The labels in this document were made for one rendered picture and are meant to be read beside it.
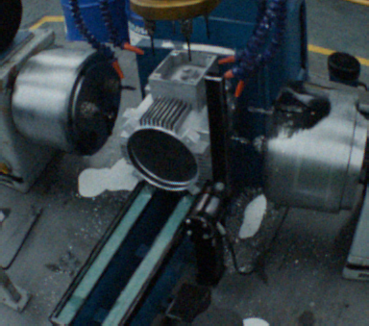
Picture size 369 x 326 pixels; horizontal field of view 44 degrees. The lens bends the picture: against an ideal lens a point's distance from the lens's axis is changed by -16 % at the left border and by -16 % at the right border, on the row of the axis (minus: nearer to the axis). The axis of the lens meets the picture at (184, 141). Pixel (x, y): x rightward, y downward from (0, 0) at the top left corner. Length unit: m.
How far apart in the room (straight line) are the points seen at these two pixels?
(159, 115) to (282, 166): 0.25
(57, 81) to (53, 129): 0.11
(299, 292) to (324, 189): 0.26
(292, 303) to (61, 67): 0.73
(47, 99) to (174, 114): 0.29
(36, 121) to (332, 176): 0.66
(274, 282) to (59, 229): 0.54
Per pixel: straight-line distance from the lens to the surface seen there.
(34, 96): 1.15
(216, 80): 0.82
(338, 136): 0.89
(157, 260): 0.99
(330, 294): 1.07
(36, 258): 1.21
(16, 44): 1.31
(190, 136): 0.97
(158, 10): 0.91
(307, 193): 0.93
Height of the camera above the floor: 1.69
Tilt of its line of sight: 39 degrees down
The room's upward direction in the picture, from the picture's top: 7 degrees counter-clockwise
